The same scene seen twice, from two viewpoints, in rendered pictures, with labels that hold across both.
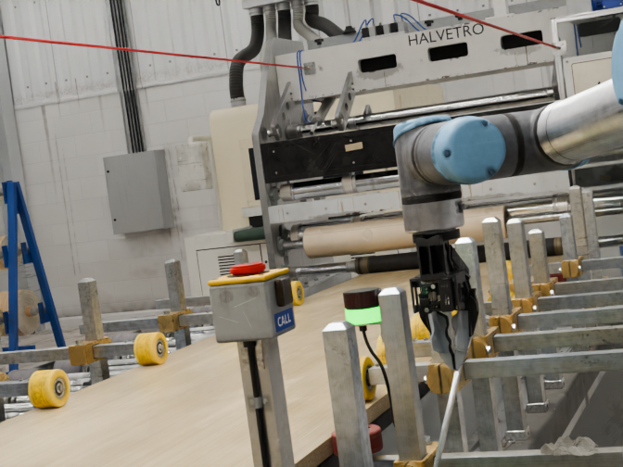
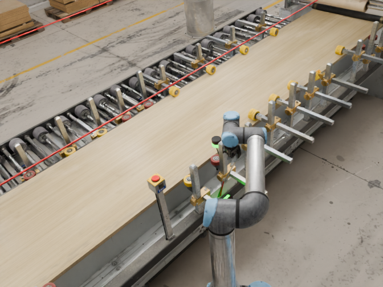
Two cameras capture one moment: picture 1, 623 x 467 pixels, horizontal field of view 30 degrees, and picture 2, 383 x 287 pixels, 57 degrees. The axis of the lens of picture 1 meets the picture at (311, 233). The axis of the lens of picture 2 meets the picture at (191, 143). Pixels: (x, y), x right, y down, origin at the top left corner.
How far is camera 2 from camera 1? 1.46 m
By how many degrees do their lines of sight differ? 46
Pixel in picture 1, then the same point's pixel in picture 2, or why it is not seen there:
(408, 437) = (221, 169)
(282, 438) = (162, 204)
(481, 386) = (268, 135)
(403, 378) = (221, 160)
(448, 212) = not seen: hidden behind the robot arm
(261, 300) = (154, 188)
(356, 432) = (194, 185)
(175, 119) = not seen: outside the picture
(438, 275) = (228, 150)
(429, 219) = not seen: hidden behind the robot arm
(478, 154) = (230, 143)
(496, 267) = (291, 96)
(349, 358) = (193, 173)
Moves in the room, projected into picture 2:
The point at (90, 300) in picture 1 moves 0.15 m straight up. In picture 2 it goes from (198, 50) to (196, 35)
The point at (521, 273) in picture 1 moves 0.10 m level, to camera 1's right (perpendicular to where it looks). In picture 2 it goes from (310, 86) to (324, 89)
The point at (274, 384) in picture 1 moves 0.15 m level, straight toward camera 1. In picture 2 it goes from (160, 197) to (147, 218)
